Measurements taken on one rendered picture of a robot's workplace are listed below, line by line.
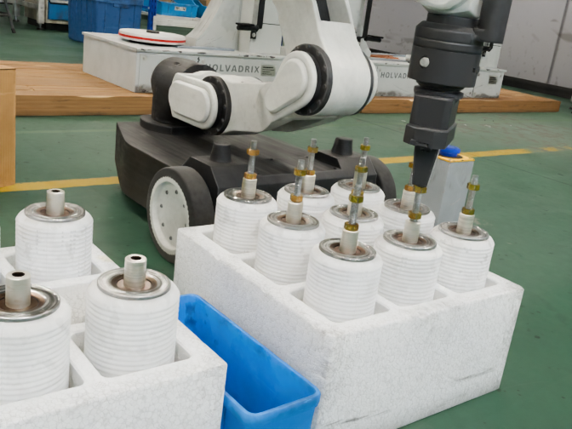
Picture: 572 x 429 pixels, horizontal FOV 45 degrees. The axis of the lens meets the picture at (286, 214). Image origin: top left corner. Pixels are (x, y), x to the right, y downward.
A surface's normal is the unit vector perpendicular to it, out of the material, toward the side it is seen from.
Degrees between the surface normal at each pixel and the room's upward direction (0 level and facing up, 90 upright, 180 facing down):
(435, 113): 90
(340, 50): 47
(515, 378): 0
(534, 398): 0
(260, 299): 90
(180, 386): 90
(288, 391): 88
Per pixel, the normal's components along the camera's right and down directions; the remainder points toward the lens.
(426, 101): -0.35, 0.25
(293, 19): -0.78, 0.10
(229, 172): 0.53, -0.44
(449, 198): 0.59, 0.32
